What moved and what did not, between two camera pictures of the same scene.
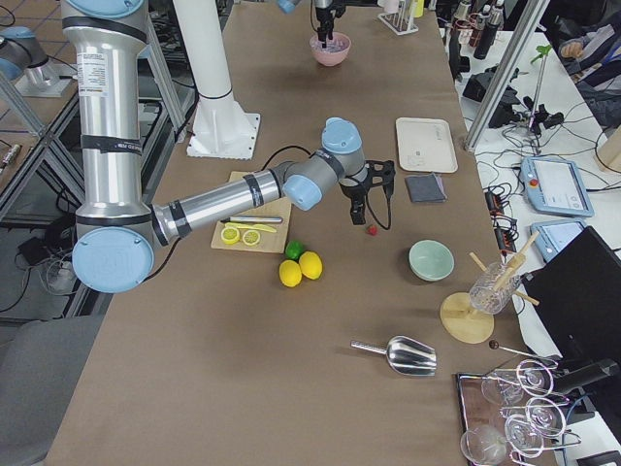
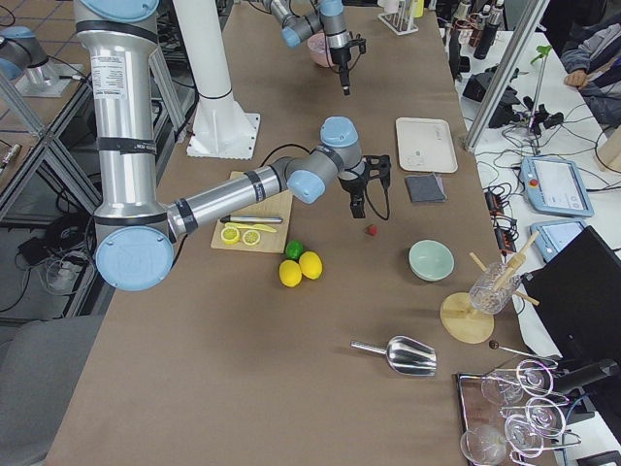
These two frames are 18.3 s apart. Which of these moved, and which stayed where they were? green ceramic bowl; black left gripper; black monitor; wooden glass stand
Moved: black left gripper
Stayed: wooden glass stand; green ceramic bowl; black monitor
